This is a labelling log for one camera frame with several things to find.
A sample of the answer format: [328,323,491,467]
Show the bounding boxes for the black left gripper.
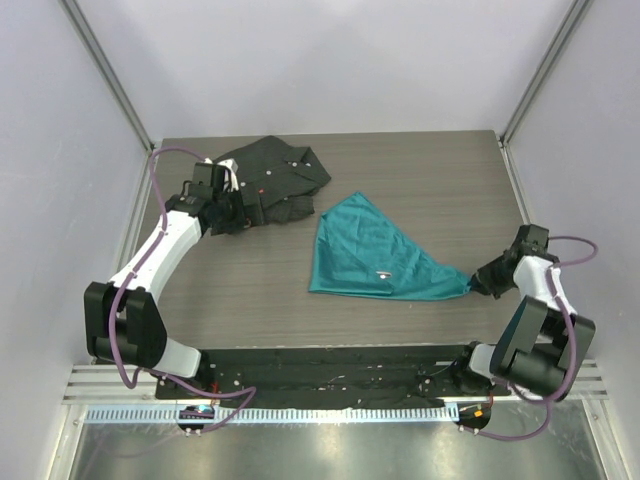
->
[210,182,267,236]

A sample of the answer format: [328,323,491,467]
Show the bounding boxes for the teal satin napkin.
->
[309,192,470,302]

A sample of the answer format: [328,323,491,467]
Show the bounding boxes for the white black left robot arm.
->
[84,159,250,399]

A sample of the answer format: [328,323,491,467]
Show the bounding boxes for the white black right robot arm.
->
[450,224,596,402]

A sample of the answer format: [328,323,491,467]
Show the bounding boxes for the dark pinstriped shirt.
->
[216,136,331,225]

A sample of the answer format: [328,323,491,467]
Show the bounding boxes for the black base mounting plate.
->
[154,344,514,409]

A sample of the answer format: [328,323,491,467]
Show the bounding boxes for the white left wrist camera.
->
[204,157,239,193]

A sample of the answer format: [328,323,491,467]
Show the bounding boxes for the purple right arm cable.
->
[474,235,599,441]

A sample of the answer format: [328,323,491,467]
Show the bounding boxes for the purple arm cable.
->
[108,146,259,436]
[474,235,599,441]

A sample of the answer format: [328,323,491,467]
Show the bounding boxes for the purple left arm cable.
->
[108,146,259,436]

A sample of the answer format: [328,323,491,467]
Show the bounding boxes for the white slotted cable duct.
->
[85,403,459,425]

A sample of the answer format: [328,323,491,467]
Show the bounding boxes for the aluminium frame post left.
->
[59,0,155,154]

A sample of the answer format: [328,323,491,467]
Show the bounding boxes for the aluminium frame rail right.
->
[499,0,593,148]

